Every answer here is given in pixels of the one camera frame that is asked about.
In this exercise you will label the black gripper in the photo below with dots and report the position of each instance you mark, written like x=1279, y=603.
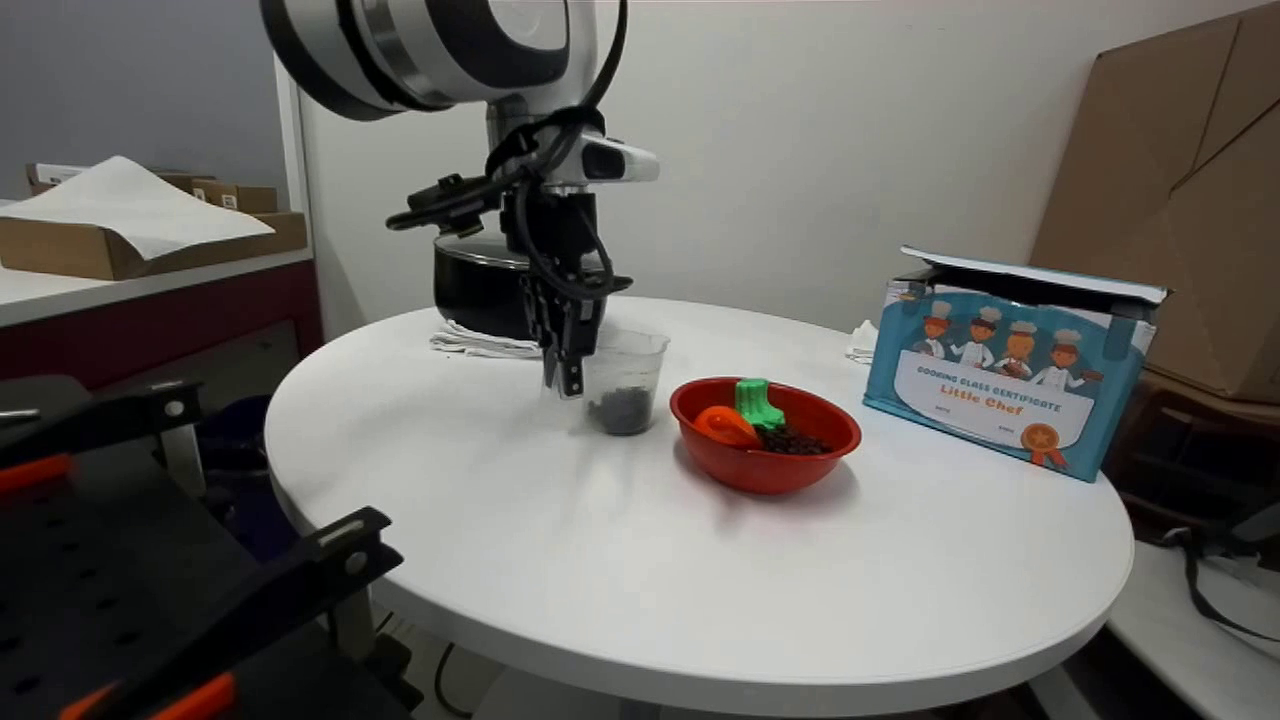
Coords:
x=558, y=235

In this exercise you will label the red bowl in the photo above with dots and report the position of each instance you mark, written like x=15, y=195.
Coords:
x=764, y=474

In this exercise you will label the white cloth with red print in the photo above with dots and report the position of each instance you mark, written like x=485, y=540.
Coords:
x=461, y=346

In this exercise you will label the black cooking pot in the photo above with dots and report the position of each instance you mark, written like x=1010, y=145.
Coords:
x=465, y=286

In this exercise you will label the orange plastic toy spoon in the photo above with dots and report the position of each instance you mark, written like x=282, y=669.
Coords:
x=725, y=426

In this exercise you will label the green plastic toy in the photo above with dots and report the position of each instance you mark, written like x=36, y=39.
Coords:
x=759, y=405

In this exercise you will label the white crumpled napkin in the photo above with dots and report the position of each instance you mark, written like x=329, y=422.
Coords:
x=861, y=343

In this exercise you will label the small brown cardboard box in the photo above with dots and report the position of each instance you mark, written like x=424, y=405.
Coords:
x=247, y=198

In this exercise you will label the dark red counter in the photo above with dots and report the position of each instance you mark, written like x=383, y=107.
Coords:
x=161, y=324

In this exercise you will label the blue printed cardboard box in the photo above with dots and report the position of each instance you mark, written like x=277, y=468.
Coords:
x=1000, y=386

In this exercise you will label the white paper sheet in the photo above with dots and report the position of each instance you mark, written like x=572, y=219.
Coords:
x=135, y=207

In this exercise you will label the flat cardboard tray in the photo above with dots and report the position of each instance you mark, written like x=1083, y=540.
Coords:
x=54, y=248

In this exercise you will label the large brown cardboard sheet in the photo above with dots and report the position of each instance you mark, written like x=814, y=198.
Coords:
x=1172, y=172

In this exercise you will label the white low desk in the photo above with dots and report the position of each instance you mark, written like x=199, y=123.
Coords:
x=1200, y=667

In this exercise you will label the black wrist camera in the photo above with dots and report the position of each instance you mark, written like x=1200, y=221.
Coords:
x=465, y=198

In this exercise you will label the black frame with orange clips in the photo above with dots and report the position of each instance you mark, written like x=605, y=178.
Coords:
x=80, y=584

